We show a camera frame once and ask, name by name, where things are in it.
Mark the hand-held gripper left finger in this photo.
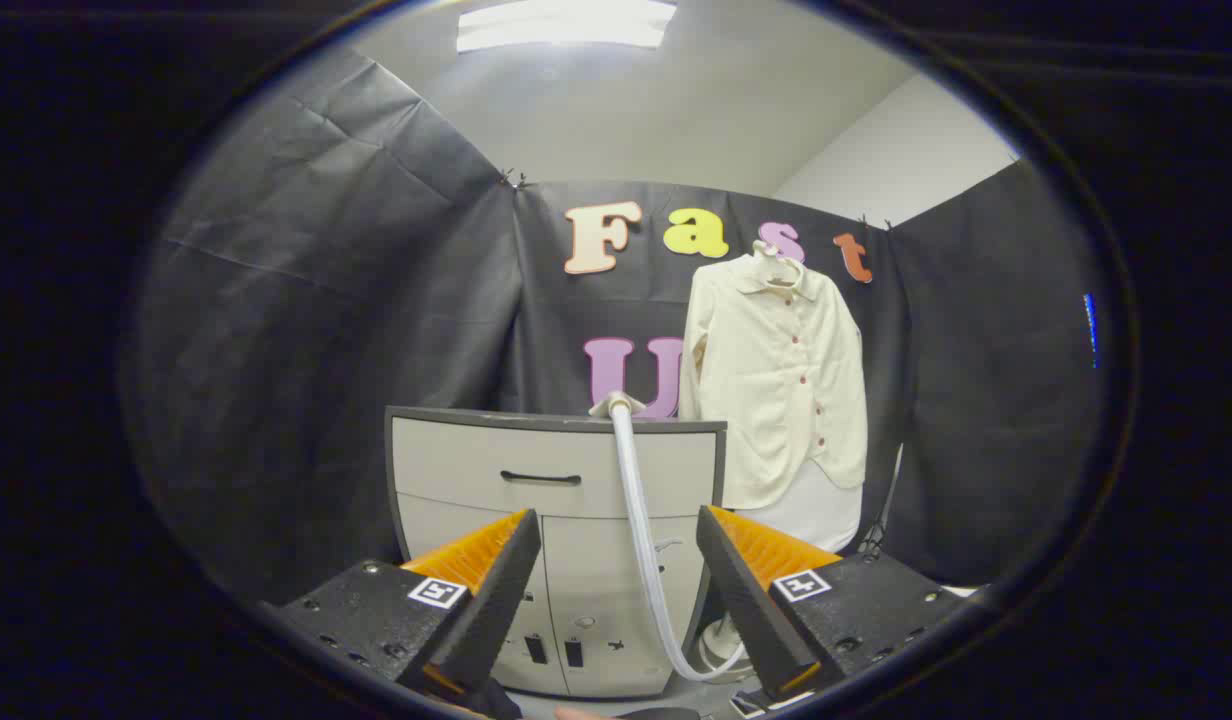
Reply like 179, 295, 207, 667
261, 508, 543, 703

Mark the cream button-up shirt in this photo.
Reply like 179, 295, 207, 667
678, 252, 869, 511

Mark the white clothes hanger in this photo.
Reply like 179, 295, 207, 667
752, 240, 805, 289

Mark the ceiling light panel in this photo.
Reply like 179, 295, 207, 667
456, 0, 678, 54

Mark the black backdrop cloth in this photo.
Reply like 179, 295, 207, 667
121, 45, 1107, 606

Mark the dark metal stand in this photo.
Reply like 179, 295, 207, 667
856, 443, 905, 559

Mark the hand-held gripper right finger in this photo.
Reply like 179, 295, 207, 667
696, 505, 987, 701

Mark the grey and white cabinet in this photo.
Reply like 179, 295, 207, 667
384, 405, 728, 699

